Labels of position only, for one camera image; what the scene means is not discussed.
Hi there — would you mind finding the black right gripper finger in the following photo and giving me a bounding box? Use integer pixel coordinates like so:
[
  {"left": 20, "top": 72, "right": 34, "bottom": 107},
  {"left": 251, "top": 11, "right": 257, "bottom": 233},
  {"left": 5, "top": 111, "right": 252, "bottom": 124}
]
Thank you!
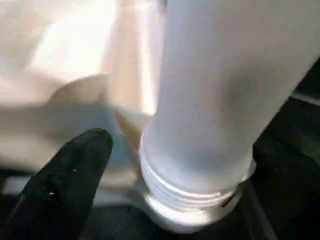
[{"left": 0, "top": 127, "right": 114, "bottom": 240}]

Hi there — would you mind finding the white plastic table top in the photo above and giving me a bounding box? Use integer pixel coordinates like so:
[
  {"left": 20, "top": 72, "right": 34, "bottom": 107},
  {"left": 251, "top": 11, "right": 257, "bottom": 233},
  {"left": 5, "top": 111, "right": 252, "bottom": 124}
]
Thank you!
[{"left": 0, "top": 0, "right": 243, "bottom": 235}]

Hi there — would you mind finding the white plastic table leg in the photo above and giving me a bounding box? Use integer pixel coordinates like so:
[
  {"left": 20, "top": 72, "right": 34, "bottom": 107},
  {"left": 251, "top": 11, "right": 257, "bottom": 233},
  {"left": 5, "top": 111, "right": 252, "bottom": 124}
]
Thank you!
[{"left": 138, "top": 0, "right": 320, "bottom": 208}]

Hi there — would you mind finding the black plastic mat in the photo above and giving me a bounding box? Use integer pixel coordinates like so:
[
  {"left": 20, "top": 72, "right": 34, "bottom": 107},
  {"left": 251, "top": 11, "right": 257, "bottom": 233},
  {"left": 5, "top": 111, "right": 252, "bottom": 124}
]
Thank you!
[{"left": 0, "top": 57, "right": 320, "bottom": 240}]

